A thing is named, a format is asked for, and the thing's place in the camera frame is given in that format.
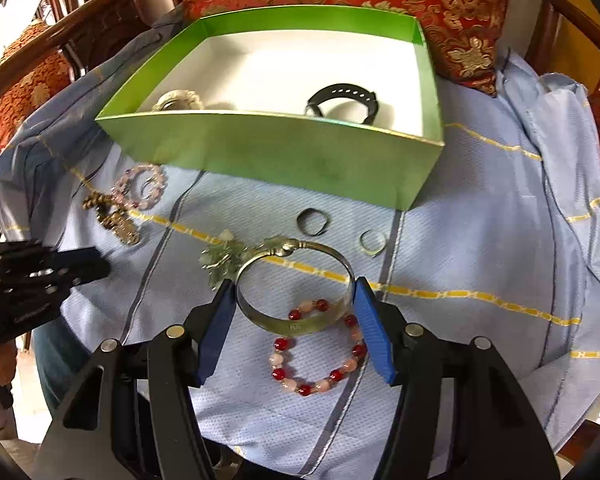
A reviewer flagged brown wooden bead bracelet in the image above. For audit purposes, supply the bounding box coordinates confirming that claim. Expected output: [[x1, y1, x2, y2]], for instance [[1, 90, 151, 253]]
[[81, 192, 143, 247]]

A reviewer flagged dark metal ring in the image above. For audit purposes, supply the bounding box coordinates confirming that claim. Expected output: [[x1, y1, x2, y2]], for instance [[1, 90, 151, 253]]
[[296, 207, 332, 238]]

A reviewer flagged light blue striped cloth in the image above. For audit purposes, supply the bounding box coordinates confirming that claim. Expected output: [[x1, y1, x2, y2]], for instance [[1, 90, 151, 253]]
[[0, 8, 600, 480]]

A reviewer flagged green jade charm pendant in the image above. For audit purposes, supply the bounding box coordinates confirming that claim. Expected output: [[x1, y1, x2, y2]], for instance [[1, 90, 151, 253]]
[[199, 230, 251, 290]]

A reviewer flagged person's left hand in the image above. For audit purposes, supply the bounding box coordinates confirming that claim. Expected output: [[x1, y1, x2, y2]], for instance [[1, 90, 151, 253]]
[[0, 340, 18, 386]]

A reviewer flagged silver bangle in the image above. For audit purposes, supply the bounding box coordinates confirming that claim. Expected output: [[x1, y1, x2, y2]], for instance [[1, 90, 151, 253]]
[[234, 236, 355, 337]]

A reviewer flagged red pink bead bracelet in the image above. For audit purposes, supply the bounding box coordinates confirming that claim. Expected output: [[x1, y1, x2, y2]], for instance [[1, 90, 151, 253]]
[[267, 298, 368, 398]]

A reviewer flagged black watch band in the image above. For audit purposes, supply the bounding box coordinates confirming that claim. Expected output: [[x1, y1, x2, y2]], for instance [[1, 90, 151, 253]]
[[303, 84, 380, 126]]

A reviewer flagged green cardboard box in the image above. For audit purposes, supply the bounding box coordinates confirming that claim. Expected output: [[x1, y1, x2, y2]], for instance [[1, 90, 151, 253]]
[[97, 6, 444, 210]]

